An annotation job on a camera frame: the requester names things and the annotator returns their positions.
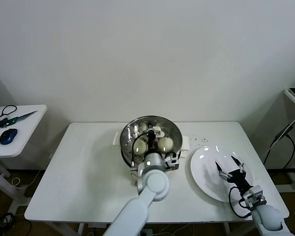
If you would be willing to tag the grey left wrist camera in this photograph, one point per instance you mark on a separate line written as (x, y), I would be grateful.
(172, 161)

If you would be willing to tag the white power strip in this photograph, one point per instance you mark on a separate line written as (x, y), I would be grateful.
(148, 232)

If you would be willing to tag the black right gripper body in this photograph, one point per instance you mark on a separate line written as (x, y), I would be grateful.
(239, 180)

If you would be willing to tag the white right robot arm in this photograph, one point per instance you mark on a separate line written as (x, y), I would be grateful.
(268, 218)

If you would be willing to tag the white round plate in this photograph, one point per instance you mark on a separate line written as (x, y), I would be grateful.
(201, 172)

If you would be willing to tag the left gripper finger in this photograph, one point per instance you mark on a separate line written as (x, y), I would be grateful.
(148, 128)
(152, 128)

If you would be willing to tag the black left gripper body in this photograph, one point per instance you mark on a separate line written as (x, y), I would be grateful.
(152, 142)

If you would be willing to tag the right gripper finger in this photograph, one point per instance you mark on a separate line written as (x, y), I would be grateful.
(222, 174)
(241, 168)

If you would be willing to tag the stainless steel steamer basket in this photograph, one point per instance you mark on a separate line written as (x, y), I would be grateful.
(185, 143)

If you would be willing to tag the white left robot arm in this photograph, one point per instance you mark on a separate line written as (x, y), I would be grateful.
(152, 184)

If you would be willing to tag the white steamed baozi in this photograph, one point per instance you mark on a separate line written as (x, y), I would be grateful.
(143, 127)
(166, 144)
(140, 147)

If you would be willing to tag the blue computer mouse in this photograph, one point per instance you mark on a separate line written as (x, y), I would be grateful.
(8, 136)

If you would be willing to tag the white equipment stand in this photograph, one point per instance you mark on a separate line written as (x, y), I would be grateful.
(293, 97)

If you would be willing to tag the glass pot lid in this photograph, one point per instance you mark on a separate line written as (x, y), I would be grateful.
(172, 130)

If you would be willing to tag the white side table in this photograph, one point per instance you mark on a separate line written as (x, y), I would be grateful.
(27, 137)

